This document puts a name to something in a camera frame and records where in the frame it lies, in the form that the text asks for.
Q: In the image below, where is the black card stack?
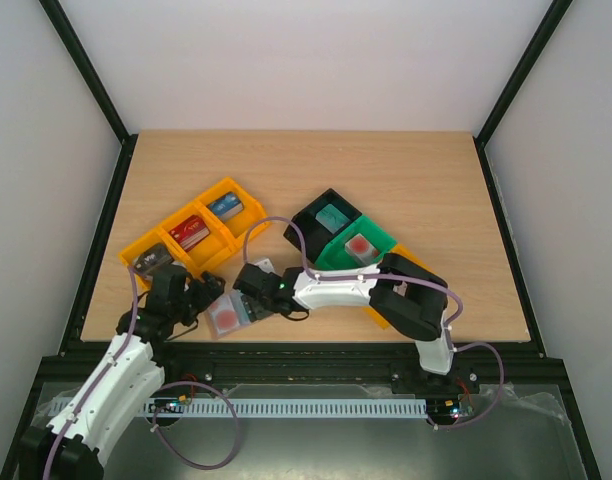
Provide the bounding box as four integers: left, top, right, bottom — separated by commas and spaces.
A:
132, 242, 174, 279

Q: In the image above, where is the teal card stack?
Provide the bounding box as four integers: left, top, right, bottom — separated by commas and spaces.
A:
315, 203, 349, 234

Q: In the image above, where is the blue card stack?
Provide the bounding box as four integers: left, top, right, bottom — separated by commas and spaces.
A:
207, 191, 244, 223

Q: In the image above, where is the red dot card stack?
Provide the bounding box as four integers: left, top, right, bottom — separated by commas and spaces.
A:
344, 233, 380, 265

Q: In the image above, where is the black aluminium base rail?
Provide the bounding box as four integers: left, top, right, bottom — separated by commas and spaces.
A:
35, 341, 567, 396

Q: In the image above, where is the purple floor cable loop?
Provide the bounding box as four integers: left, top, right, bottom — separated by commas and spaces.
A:
148, 380, 242, 469

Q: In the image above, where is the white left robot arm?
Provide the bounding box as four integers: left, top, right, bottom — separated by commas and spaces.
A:
19, 264, 225, 479

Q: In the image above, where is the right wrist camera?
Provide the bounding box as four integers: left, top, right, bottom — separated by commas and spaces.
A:
252, 257, 275, 273

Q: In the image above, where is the green storage bin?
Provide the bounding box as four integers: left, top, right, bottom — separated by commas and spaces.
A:
315, 215, 396, 270

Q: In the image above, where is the black storage bin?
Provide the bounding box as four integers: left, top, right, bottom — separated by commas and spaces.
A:
283, 188, 362, 265

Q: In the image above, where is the white slotted cable duct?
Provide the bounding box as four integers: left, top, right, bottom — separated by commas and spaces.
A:
48, 397, 428, 420

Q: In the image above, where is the yellow triple storage bin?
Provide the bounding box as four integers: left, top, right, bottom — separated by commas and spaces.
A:
118, 177, 270, 290

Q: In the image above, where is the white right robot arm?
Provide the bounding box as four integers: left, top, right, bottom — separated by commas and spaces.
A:
234, 253, 463, 392

